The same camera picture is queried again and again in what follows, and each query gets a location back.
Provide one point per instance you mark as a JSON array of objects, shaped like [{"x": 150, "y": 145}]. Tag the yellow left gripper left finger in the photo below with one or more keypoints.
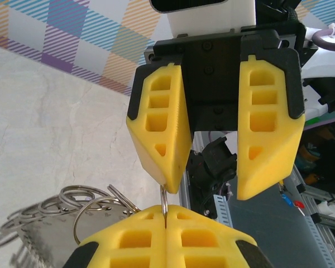
[{"x": 156, "y": 251}]

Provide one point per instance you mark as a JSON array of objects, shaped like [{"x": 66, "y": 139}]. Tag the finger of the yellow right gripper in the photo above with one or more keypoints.
[
  {"x": 282, "y": 145},
  {"x": 178, "y": 134}
]

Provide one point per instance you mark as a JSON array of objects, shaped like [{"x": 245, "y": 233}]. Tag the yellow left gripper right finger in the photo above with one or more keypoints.
[{"x": 176, "y": 251}]

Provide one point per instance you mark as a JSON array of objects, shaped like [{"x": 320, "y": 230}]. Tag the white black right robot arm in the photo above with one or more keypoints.
[{"x": 324, "y": 60}]

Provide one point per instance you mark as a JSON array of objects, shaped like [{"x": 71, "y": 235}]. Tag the grey metal base sheet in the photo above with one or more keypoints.
[{"x": 268, "y": 237}]

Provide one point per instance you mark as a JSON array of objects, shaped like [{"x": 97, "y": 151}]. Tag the silver metal tag plate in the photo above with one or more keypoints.
[{"x": 53, "y": 245}]

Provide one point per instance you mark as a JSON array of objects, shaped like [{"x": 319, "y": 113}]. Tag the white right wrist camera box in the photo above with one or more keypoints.
[{"x": 212, "y": 22}]

